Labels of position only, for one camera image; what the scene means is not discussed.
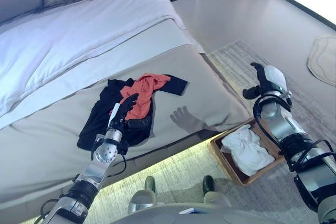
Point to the small beige wavy rug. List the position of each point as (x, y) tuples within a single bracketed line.
[(324, 61)]

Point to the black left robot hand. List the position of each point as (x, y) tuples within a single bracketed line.
[(118, 119)]

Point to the beige upholstered bed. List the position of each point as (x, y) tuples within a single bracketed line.
[(39, 200)]

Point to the white garment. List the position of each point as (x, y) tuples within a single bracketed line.
[(246, 148)]

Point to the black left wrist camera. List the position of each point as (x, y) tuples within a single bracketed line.
[(123, 146)]

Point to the robot right leg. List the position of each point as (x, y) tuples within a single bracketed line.
[(212, 192)]

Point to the robot left leg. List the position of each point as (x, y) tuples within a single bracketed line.
[(141, 197)]

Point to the beige bed cover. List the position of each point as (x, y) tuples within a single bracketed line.
[(52, 140)]

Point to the black window frame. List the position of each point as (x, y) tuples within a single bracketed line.
[(307, 7)]

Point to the grey striped area rug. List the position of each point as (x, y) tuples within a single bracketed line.
[(236, 58)]

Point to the brown wicker basket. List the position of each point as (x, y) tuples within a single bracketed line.
[(225, 163)]

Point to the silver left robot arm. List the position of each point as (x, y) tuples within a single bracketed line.
[(97, 169)]

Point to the orange garment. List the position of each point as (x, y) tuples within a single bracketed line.
[(141, 95)]

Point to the grey robot torso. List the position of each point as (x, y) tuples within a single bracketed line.
[(162, 214)]

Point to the black garment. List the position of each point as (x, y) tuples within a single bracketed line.
[(97, 121)]

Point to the white duvet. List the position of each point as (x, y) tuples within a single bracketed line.
[(78, 30)]

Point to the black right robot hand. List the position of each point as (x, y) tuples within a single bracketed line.
[(274, 77)]

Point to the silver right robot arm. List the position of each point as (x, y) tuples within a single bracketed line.
[(286, 127)]

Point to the robot leg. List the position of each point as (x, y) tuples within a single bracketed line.
[(141, 197), (212, 192)]

